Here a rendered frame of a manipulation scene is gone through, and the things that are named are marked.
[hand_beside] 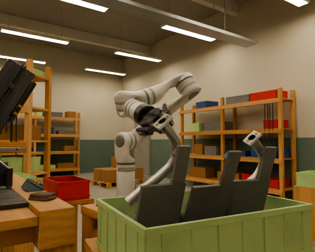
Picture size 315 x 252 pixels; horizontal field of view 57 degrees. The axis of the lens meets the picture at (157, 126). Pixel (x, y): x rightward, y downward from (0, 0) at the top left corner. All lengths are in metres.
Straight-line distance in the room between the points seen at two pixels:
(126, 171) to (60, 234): 0.40
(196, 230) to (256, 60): 6.60
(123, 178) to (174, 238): 0.71
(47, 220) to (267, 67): 6.30
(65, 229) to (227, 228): 0.68
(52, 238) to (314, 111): 5.67
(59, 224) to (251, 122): 6.21
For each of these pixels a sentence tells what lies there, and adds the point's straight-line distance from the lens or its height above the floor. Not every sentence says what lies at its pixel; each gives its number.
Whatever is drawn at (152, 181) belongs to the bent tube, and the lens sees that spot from 0.89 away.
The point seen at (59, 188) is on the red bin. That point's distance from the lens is 1.90.
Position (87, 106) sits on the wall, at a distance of 11.53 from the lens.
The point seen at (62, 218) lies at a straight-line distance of 1.27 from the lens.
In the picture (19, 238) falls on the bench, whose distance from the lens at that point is 1.34.
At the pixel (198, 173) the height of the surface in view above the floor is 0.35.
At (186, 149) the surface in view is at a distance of 0.85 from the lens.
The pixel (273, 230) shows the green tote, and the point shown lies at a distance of 1.00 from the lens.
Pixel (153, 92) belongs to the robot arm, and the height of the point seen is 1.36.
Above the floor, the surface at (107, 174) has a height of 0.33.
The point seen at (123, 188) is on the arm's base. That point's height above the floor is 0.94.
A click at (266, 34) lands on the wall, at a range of 7.25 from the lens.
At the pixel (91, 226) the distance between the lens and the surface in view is 1.52.
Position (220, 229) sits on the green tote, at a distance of 0.85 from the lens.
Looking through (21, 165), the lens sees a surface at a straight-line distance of 4.40.
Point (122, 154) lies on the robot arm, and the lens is 1.42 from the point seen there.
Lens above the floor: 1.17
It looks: 3 degrees up
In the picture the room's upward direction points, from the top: straight up
